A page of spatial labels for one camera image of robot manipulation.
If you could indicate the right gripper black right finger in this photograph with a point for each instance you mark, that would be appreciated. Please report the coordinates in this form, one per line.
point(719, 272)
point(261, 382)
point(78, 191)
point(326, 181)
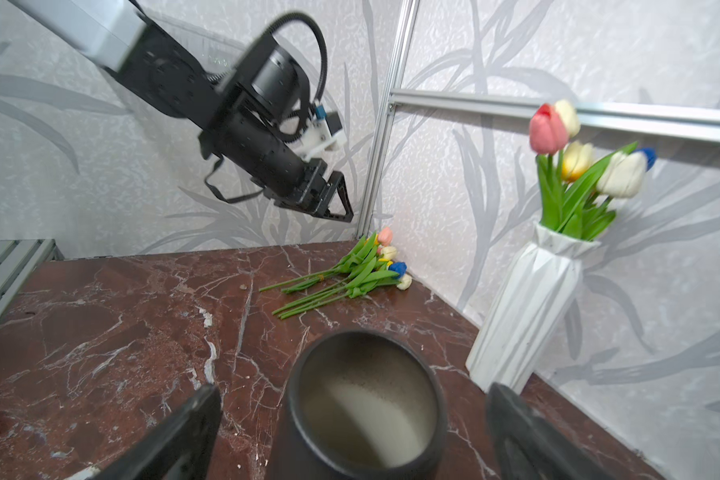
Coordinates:
point(529, 447)

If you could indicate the white tulip flower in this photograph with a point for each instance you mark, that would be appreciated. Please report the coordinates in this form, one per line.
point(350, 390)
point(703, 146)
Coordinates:
point(586, 203)

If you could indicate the blue tulip flower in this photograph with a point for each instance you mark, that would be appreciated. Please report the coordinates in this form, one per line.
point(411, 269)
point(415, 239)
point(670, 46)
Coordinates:
point(650, 156)

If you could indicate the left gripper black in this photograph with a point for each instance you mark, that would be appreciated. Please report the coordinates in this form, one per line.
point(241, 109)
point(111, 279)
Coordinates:
point(284, 176)

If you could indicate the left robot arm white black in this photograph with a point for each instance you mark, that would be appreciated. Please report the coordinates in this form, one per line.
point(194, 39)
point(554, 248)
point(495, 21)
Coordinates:
point(263, 114)

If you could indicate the aluminium frame back crossbar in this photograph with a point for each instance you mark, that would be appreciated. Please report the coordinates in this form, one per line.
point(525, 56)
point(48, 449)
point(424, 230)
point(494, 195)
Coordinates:
point(686, 123)

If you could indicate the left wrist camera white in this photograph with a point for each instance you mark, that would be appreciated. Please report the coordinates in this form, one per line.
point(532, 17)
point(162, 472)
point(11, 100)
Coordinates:
point(324, 132)

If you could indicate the yellow tulip flower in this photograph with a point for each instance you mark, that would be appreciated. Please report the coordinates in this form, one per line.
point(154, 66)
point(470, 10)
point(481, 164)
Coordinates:
point(576, 160)
point(569, 116)

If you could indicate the black cylindrical vase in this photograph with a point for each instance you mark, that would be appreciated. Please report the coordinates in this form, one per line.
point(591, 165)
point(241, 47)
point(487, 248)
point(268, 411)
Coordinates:
point(359, 404)

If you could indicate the white ribbed ceramic vase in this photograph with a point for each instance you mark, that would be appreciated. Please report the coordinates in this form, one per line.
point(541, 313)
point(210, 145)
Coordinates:
point(536, 293)

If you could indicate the bundle of tulips with band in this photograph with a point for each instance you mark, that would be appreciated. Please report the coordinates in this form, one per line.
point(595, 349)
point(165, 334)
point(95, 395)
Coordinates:
point(372, 263)

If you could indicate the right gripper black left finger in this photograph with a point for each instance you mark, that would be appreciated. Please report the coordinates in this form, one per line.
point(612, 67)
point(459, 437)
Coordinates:
point(180, 447)

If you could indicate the aluminium frame front rail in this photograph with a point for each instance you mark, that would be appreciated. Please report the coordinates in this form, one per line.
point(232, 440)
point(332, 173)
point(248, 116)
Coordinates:
point(18, 259)

